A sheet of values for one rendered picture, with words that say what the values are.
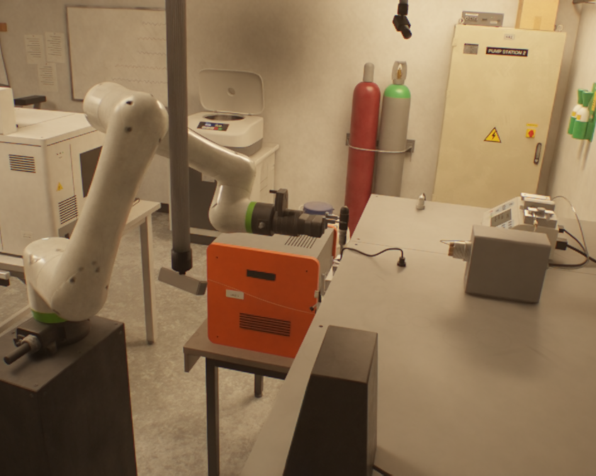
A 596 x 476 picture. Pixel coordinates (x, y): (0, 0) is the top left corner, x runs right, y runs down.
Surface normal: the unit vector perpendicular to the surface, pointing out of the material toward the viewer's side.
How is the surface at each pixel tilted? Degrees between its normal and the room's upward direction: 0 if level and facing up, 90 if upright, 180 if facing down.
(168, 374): 0
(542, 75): 90
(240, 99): 105
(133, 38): 90
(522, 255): 90
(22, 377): 0
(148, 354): 0
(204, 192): 90
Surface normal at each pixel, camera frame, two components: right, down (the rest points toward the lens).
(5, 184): -0.23, 0.33
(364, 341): 0.05, -0.94
